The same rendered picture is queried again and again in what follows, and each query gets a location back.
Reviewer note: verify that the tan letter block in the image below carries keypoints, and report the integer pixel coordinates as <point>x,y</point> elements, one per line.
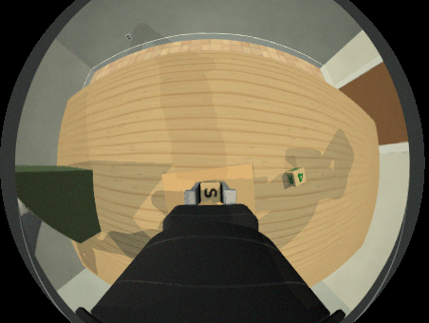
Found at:
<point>210,191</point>
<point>296,176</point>

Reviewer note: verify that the tan flat mat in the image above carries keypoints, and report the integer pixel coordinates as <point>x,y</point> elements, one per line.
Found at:
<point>238,177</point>

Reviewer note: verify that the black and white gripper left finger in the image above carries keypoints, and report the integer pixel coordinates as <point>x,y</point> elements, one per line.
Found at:
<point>193,196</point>

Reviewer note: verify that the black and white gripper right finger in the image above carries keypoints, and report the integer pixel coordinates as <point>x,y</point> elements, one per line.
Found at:
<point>229,194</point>

